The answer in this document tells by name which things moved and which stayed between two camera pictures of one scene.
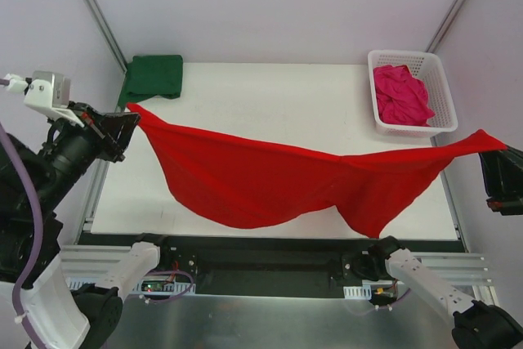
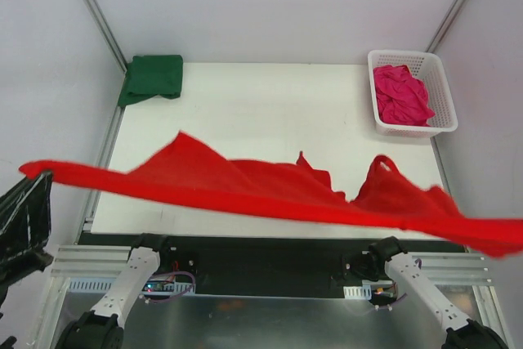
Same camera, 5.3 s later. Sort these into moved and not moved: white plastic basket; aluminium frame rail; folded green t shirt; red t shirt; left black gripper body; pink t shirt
Moved: left black gripper body; red t shirt
Not moved: aluminium frame rail; folded green t shirt; white plastic basket; pink t shirt
